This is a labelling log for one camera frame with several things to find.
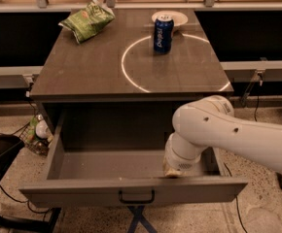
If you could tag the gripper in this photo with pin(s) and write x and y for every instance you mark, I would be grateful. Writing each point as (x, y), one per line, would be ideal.
(179, 161)

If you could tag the grey top drawer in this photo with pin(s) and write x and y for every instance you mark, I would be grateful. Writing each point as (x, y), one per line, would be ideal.
(79, 176)

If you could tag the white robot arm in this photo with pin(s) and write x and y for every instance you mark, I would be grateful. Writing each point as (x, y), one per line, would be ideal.
(210, 122)

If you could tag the grey drawer cabinet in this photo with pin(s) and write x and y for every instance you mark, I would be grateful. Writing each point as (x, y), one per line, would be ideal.
(115, 92)

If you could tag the blue pepsi can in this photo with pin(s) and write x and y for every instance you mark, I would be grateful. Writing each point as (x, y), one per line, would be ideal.
(163, 33)

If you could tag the black chair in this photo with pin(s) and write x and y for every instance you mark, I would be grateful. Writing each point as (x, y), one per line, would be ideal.
(10, 145)

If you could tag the green chip bag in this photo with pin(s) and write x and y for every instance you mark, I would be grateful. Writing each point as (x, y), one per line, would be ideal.
(89, 21)

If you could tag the wire basket with items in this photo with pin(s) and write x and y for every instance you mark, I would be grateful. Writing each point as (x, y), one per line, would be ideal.
(37, 136)

